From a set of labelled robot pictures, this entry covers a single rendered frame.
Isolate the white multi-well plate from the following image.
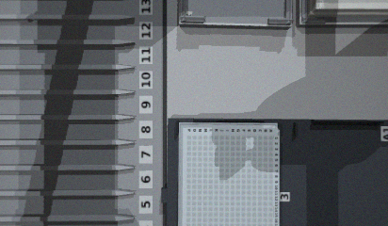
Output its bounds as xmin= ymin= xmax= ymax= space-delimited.
xmin=178 ymin=122 xmax=280 ymax=226

